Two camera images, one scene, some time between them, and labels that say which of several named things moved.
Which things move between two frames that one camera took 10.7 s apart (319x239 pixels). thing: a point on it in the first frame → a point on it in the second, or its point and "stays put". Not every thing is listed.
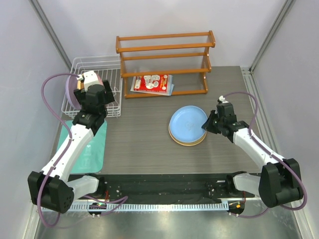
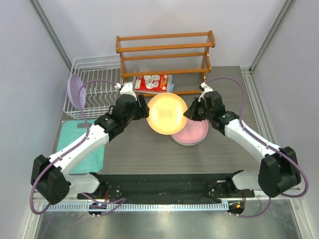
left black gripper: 80,95 → 142,113
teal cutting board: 91,158 stays put
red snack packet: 161,84 stays put
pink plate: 100,81 → 194,132
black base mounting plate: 165,187 stays put
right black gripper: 208,126 → 192,113
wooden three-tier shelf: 165,65 stays put
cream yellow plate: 187,143 stays put
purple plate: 72,85 stays put
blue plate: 186,124 → 187,143
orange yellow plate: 80,85 → 166,111
